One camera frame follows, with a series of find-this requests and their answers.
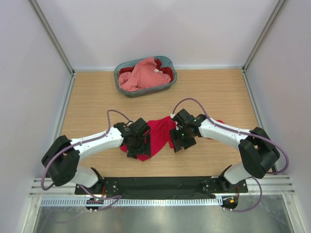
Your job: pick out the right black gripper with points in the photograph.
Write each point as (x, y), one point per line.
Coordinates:
(175, 135)

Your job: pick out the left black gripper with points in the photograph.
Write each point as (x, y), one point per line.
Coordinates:
(145, 149)

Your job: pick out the magenta red t shirt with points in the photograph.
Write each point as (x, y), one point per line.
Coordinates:
(159, 131)

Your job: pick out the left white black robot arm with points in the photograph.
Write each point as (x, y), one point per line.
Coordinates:
(61, 161)

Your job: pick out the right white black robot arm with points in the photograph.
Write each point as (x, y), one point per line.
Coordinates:
(258, 154)

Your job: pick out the teal plastic laundry basin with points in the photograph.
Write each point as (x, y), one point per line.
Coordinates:
(144, 91)

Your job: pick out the salmon pink t shirt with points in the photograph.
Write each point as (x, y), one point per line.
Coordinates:
(144, 78)

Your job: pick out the perforated metal cable tray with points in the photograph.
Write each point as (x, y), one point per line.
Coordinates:
(88, 202)

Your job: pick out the left aluminium frame post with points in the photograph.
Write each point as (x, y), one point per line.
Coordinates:
(45, 24)

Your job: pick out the aluminium frame post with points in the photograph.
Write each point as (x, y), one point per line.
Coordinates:
(45, 24)
(280, 4)

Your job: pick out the right aluminium frame post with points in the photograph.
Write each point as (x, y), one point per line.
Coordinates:
(280, 4)

